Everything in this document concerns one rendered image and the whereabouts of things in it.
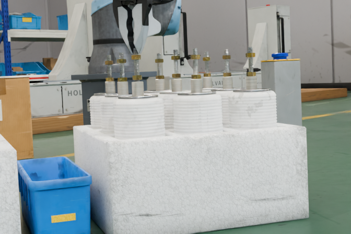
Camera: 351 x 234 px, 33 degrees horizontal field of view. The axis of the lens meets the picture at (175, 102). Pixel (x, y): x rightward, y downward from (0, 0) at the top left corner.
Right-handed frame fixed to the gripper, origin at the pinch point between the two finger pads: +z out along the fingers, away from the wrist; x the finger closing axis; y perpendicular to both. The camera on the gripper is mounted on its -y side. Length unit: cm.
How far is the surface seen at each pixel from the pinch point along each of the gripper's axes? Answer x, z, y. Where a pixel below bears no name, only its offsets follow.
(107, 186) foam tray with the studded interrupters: -0.9, 24.8, -8.6
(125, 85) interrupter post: 9.2, 7.5, 6.0
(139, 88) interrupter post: -1.0, 7.8, 0.0
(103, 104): 11.2, 11.1, 1.6
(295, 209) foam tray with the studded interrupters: -20.6, 32.6, 21.6
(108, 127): 9.9, 15.6, 1.5
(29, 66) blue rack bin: 476, -6, 297
